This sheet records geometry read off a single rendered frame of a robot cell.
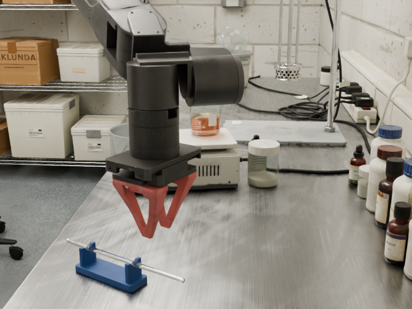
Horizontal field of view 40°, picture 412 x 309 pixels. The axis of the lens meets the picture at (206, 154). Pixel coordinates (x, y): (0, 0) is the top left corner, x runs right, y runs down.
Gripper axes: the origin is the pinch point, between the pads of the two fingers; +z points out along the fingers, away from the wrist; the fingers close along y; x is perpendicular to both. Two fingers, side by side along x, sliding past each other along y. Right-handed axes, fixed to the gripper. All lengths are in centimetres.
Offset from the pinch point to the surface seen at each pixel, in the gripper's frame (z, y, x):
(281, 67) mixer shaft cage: -8, 74, 21
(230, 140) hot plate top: 0.4, 38.2, 13.2
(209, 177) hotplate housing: 6.5, 33.4, 14.5
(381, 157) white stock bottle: -0.4, 41.1, -14.2
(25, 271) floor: 84, 80, 134
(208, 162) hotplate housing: 3.6, 33.2, 14.7
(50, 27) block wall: 0, 189, 234
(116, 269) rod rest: 8.4, 0.5, 7.4
